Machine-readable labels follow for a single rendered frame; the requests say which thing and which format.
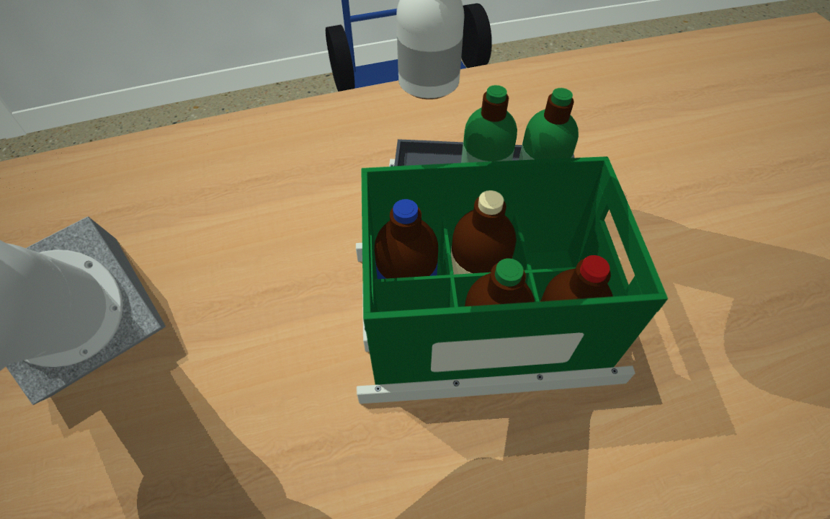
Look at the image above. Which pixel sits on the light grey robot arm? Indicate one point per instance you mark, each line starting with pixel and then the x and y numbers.
pixel 48 306

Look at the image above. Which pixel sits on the brown bottle with red cap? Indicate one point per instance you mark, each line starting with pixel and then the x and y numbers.
pixel 588 280

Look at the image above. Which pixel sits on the brown glass bottle with blue cap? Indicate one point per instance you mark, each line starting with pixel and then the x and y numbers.
pixel 406 246

